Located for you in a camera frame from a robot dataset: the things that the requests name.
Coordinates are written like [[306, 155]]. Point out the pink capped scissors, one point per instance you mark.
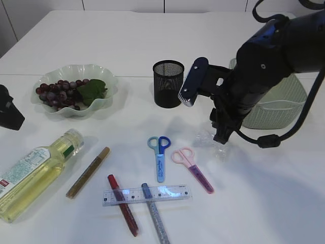
[[185, 156]]

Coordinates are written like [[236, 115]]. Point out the black blue right robot arm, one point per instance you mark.
[[280, 48]]

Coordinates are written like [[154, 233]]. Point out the red glitter pen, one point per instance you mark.
[[128, 216]]

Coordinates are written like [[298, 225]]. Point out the yellow liquid plastic bottle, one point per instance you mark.
[[26, 180]]

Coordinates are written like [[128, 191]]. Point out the blue capped scissors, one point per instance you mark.
[[159, 145]]

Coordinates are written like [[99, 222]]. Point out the silver glitter pen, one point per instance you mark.
[[154, 213]]

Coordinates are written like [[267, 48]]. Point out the gold glitter pen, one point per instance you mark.
[[86, 175]]

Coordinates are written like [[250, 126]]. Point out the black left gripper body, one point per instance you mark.
[[11, 117]]

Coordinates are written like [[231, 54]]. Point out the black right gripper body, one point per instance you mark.
[[228, 114]]

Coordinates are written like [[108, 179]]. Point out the clear plastic ruler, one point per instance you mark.
[[135, 195]]

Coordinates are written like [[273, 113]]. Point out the black mesh pen holder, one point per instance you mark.
[[168, 79]]

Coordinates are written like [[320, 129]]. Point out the pale green wavy plate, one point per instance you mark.
[[72, 73]]

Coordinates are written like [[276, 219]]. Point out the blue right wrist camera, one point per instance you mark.
[[194, 79]]

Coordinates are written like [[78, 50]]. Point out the red artificial grape bunch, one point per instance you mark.
[[78, 94]]

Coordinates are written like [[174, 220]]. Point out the green woven plastic basket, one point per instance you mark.
[[279, 107]]

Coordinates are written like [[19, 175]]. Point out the clear plastic sheet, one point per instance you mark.
[[205, 139]]

